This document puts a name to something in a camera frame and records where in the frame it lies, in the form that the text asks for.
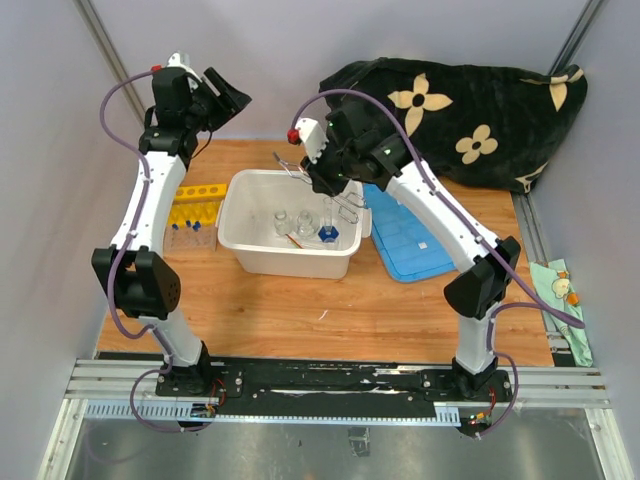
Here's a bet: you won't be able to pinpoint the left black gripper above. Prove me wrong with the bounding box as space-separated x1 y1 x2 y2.
184 67 251 133

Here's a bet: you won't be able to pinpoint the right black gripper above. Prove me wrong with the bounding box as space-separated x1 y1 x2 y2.
300 139 357 197

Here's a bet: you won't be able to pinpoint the metal crucible tongs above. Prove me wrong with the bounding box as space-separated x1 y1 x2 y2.
272 151 366 224

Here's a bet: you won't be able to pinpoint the glass graduated cylinder blue base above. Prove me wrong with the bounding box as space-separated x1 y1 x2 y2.
318 197 339 244

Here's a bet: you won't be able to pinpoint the glass flask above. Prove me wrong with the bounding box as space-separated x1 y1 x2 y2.
296 210 316 238

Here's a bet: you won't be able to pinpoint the small glass bottle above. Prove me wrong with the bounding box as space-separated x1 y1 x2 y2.
273 210 292 236

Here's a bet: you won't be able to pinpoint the yellow test tube rack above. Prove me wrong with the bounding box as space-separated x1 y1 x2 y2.
167 184 228 227

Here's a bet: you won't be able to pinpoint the white plastic bin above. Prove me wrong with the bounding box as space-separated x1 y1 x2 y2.
218 169 372 279

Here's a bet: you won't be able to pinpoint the red spatula spoon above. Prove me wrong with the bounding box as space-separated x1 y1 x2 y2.
285 234 304 249

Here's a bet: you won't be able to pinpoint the clear plastic tube rack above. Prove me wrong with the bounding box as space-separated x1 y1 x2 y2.
164 224 217 254

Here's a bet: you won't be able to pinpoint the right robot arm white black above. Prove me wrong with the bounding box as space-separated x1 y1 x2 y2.
288 109 521 400

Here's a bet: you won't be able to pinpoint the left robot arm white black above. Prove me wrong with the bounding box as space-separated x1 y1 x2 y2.
91 65 251 396

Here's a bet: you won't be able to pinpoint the blue plastic tray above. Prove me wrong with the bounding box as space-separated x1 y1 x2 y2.
364 185 455 283

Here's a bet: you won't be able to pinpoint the black floral blanket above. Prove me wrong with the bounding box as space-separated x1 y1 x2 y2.
319 57 588 194

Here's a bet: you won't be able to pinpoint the green cloth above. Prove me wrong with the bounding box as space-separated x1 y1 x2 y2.
529 259 593 367

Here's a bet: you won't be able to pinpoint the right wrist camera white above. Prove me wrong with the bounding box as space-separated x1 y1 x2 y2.
287 118 329 164

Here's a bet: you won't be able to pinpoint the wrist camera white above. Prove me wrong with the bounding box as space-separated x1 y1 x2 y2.
287 118 329 164
151 51 200 82

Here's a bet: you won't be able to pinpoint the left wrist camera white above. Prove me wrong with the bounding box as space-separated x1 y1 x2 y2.
151 51 200 82

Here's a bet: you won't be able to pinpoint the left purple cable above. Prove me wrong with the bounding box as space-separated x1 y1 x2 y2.
98 68 221 434

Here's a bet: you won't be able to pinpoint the purple cable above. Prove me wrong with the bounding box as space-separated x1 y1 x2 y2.
98 68 221 434
292 88 586 441

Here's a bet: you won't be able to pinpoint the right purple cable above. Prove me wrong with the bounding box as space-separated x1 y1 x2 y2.
292 88 586 441

